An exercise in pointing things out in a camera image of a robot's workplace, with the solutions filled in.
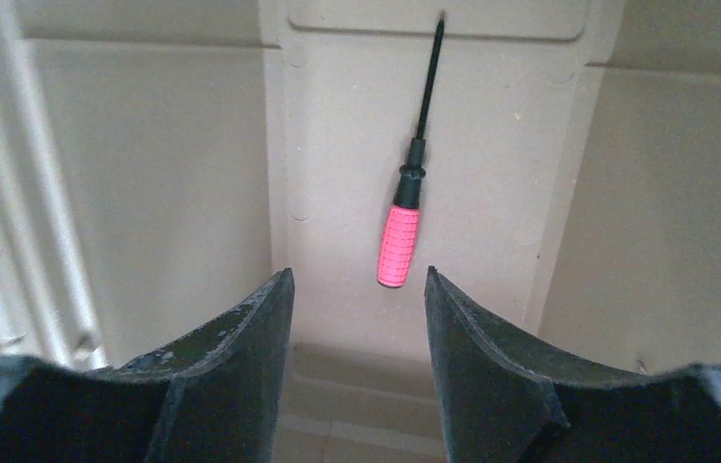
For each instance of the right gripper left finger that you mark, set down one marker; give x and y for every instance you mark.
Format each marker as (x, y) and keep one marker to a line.
(211, 395)

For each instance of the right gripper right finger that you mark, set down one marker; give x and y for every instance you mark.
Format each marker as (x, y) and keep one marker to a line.
(507, 396)

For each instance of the red black screwdriver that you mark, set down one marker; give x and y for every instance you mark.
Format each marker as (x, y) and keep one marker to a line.
(400, 232)

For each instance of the tan plastic storage bin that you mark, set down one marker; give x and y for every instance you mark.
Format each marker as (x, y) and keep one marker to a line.
(161, 160)

